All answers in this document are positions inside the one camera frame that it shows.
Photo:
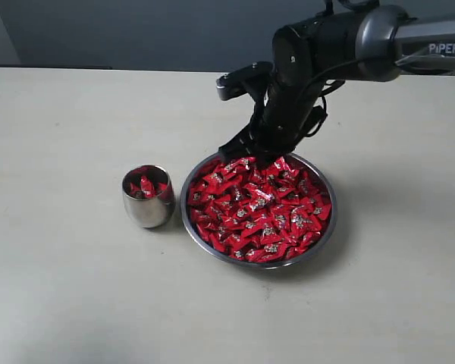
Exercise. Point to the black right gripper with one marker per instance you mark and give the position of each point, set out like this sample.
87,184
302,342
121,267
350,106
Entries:
289,115

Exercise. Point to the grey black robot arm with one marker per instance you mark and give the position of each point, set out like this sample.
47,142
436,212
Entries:
314,57

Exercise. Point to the pile of red wrapped candies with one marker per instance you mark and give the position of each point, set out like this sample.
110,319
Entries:
258,216

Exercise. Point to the stainless steel cup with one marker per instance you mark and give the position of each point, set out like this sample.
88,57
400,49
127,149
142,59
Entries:
150,213

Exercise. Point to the steel bowl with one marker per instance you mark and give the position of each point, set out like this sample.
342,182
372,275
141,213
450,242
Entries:
197,235

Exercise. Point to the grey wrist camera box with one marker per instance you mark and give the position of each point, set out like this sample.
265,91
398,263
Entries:
252,80

